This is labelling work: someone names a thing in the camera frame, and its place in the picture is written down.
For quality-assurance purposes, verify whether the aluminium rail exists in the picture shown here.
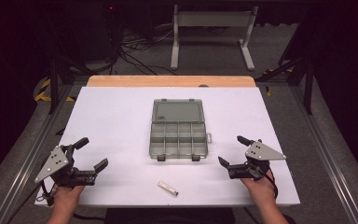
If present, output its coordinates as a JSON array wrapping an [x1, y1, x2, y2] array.
[[288, 83, 358, 224], [0, 83, 76, 224]]

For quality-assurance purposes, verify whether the white metal stand frame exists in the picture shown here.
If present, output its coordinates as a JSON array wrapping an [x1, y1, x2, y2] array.
[[170, 4, 260, 72]]

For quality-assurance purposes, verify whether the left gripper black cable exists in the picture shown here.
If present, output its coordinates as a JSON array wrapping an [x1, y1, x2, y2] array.
[[7, 179, 58, 224]]

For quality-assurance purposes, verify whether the yellow black hazard tape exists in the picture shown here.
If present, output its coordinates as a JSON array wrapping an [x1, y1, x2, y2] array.
[[33, 77, 76, 104]]

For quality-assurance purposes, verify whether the person's left hand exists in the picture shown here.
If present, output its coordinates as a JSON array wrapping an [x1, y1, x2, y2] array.
[[50, 184, 86, 217]]

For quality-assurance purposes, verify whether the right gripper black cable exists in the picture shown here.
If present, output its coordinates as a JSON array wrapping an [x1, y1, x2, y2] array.
[[260, 167, 280, 201]]

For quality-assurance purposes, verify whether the white table board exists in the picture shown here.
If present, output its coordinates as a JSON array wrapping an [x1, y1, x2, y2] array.
[[34, 86, 301, 208]]

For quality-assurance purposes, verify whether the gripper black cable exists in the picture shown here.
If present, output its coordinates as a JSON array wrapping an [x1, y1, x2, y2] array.
[[260, 167, 280, 201], [7, 179, 58, 224]]

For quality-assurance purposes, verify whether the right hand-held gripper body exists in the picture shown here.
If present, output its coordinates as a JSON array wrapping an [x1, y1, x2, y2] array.
[[227, 138, 287, 181]]

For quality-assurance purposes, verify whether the bundle of black floor cables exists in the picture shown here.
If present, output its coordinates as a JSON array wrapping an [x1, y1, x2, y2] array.
[[111, 24, 179, 77]]

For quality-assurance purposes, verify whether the black metal stand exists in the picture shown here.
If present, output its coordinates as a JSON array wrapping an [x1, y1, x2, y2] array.
[[42, 6, 90, 116], [255, 8, 316, 116]]

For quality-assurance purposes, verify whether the person's right hand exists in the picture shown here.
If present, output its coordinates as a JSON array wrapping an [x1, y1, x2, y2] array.
[[240, 174, 278, 209]]

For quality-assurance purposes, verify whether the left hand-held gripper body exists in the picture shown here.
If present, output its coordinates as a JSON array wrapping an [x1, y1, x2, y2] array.
[[34, 144, 96, 189]]

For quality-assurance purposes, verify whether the clear plastic organizer box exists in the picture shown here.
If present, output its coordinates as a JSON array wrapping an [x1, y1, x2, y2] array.
[[148, 98, 213, 162]]

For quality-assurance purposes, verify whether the small white tube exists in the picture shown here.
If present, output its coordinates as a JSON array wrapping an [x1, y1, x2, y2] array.
[[157, 180, 180, 198]]

